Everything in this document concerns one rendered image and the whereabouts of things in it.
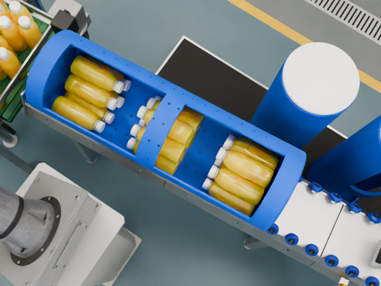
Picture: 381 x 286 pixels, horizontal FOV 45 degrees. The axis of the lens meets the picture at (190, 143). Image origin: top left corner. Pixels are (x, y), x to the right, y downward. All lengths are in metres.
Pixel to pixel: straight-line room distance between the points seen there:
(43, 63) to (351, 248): 1.20
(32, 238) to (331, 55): 1.18
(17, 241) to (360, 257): 1.13
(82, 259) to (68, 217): 0.25
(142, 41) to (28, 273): 1.90
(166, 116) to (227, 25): 1.62
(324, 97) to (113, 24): 1.60
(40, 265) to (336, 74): 1.17
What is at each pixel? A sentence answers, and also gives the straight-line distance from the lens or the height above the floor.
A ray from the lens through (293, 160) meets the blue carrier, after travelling 1.41.
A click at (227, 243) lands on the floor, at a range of 2.57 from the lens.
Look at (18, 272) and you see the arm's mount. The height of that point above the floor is 1.33.
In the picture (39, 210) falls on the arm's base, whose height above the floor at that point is 1.37.
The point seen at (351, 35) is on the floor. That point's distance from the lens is 3.10.
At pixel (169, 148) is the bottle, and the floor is 1.13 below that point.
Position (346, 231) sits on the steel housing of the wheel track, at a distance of 1.74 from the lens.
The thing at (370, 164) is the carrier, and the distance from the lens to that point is 1.84.
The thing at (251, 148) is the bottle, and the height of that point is 1.12.
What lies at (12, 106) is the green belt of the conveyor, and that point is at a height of 0.90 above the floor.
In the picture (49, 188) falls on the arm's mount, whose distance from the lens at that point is 1.33.
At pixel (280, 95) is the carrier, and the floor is 0.97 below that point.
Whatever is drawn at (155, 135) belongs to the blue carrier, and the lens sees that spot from 1.38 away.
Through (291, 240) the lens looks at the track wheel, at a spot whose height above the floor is 0.97.
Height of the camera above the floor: 2.55
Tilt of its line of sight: 75 degrees down
